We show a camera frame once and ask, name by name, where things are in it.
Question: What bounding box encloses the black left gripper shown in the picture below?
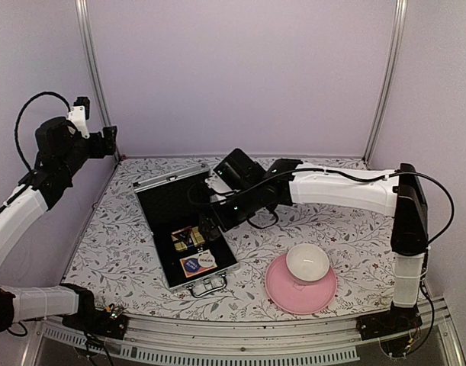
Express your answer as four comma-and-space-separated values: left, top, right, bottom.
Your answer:
60, 125, 118, 177

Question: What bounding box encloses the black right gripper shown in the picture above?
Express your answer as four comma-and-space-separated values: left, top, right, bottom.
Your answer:
198, 185, 261, 239

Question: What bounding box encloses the blue gold card deck box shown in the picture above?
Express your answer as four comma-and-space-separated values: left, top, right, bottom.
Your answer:
172, 226, 205, 252

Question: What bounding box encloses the black triangular card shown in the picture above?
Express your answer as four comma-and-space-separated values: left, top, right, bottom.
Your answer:
171, 226, 192, 246

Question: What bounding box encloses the aluminium poker case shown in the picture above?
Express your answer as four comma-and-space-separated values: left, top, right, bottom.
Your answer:
133, 163, 239, 299

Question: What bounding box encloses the white dealer button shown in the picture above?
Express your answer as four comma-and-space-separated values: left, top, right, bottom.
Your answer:
198, 252, 217, 268

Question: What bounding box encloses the pink card deck box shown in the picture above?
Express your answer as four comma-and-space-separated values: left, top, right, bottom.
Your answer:
180, 258, 217, 278

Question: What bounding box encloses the blue dealer button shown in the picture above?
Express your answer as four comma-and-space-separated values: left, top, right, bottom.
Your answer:
182, 257, 201, 273

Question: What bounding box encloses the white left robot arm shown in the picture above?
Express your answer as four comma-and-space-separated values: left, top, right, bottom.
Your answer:
0, 117, 117, 332

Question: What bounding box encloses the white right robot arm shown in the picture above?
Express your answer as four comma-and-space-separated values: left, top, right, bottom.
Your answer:
203, 149, 429, 332

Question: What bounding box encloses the white bowl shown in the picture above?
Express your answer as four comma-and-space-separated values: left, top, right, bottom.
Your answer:
285, 243, 330, 285

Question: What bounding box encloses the pink plate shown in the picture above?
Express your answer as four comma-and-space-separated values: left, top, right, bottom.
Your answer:
265, 254, 337, 315

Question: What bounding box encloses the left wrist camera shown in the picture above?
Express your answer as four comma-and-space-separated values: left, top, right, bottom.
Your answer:
67, 96, 90, 139

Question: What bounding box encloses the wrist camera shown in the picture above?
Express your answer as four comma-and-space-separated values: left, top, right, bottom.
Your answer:
67, 96, 90, 139
204, 174, 230, 201

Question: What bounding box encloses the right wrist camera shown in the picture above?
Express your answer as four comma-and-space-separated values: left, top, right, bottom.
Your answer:
204, 174, 230, 201

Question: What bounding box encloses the left aluminium frame post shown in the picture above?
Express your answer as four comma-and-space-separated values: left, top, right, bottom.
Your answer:
74, 0, 122, 163

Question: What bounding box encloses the aluminium frame post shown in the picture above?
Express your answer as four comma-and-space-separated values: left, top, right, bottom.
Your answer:
362, 0, 408, 165
74, 0, 122, 163

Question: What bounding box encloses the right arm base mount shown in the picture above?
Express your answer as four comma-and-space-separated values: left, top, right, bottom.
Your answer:
356, 310, 423, 340

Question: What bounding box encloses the front aluminium rail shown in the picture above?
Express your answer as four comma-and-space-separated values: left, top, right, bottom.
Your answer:
24, 297, 466, 366

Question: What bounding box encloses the right aluminium frame post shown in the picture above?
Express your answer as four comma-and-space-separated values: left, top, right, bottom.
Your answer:
362, 0, 408, 165

